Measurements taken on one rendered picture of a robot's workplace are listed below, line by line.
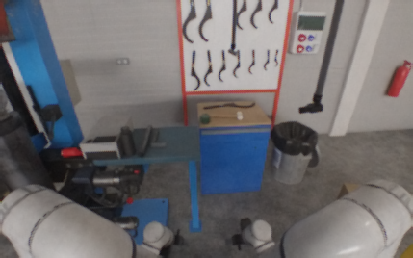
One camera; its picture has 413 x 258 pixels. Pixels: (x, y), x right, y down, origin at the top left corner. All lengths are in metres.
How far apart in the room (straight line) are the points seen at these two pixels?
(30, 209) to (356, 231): 0.60
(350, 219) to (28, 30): 1.67
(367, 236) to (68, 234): 0.51
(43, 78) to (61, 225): 1.29
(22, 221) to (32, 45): 1.25
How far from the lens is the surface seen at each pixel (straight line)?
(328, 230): 0.45
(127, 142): 1.40
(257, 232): 0.98
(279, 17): 3.12
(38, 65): 1.64
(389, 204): 0.53
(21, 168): 1.45
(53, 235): 0.46
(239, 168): 2.35
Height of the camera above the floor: 1.89
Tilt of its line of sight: 30 degrees down
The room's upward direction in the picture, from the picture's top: 1 degrees counter-clockwise
